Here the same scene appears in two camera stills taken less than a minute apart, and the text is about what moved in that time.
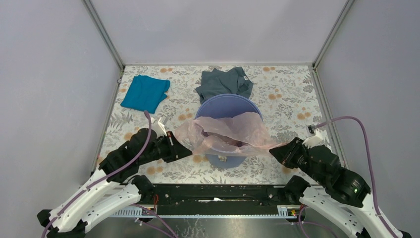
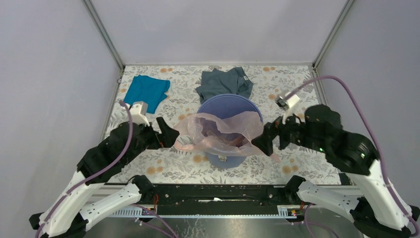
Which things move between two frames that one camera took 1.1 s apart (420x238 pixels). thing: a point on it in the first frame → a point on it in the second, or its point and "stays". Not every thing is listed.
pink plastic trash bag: x=245 y=133 stays
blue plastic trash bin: x=224 y=105 stays
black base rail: x=218 y=199 stays
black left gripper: x=178 y=150 → x=169 y=135
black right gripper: x=284 y=153 → x=263 y=141
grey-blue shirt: x=215 y=82 stays
